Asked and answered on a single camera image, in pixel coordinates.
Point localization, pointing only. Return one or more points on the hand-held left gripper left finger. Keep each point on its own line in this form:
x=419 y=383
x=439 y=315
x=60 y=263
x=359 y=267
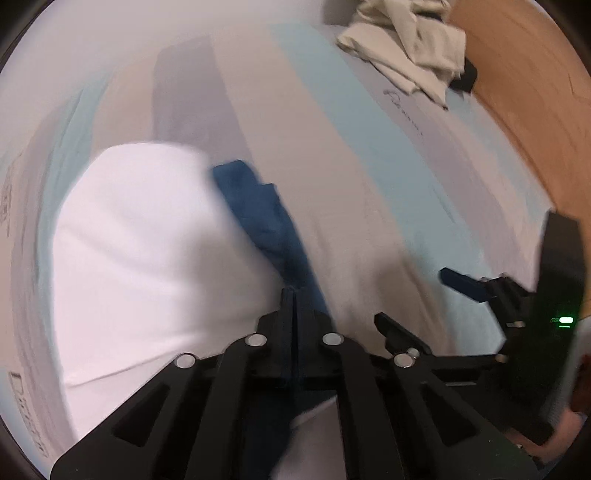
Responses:
x=258 y=360

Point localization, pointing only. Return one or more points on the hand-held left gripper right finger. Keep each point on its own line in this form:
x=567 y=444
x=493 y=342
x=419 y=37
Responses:
x=323 y=360

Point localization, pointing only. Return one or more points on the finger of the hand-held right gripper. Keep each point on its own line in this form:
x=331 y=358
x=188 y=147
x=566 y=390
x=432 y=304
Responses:
x=461 y=281
x=392 y=328

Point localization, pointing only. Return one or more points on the white and blue hooded jacket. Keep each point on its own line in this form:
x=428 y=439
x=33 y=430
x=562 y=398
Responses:
x=152 y=258

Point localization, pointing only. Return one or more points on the person's right hand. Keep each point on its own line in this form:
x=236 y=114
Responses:
x=565 y=436

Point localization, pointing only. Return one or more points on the striped bed sheet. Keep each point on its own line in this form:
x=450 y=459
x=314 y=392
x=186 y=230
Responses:
x=369 y=194

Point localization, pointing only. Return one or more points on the wooden headboard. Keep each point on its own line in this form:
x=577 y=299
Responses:
x=531 y=92

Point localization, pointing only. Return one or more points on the black cloth item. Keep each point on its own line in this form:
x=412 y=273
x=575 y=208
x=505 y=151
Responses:
x=465 y=77

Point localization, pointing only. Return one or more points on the beige jacket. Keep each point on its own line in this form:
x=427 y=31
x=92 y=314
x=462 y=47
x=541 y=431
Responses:
x=406 y=41

